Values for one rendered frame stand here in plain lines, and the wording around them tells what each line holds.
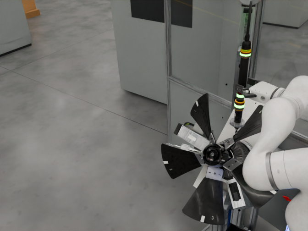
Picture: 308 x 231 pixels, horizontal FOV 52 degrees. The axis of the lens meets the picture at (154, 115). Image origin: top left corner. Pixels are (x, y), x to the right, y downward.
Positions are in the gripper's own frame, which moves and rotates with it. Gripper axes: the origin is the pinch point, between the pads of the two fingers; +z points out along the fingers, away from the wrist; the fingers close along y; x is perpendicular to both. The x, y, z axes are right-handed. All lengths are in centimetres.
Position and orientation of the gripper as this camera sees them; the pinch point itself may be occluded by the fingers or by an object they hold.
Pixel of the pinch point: (244, 84)
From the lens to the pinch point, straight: 143.2
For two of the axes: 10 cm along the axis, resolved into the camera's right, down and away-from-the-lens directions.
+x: -0.5, -8.3, -5.5
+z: -6.5, -3.9, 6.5
